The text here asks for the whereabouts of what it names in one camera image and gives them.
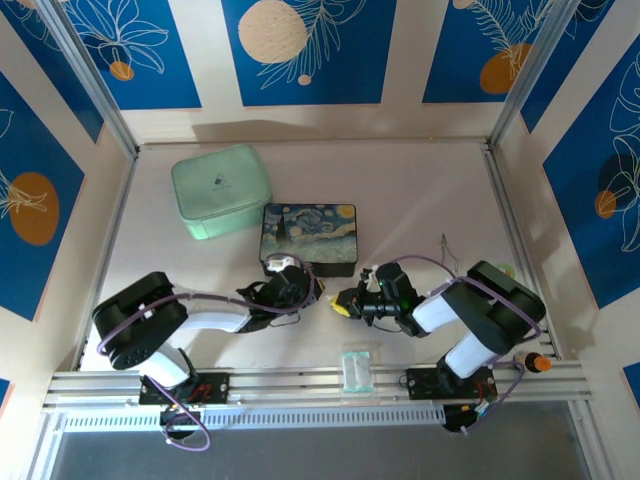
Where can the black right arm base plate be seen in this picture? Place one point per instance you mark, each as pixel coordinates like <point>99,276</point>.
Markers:
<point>422,382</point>

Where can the clear plastic bag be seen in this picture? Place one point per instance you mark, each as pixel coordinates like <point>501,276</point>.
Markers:
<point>356,372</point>

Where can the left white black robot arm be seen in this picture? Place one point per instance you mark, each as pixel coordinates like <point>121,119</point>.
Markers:
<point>210,320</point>

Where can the yellow brass padlock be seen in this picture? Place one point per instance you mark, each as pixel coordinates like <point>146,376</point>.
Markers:
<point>338,303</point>

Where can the mint green zipper case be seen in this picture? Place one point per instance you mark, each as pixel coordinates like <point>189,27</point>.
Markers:
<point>220,187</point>

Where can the starry night print box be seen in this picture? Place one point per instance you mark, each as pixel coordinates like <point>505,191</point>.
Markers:
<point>310,232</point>

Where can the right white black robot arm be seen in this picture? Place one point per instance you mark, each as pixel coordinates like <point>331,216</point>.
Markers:
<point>435,310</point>

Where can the aluminium frame post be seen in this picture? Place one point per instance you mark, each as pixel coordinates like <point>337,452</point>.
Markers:
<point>530,75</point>
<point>90,80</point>

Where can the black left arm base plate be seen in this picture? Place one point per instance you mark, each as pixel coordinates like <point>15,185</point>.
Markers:
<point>212,387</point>

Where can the aluminium profile rail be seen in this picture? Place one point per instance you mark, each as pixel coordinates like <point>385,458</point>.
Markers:
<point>300,385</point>

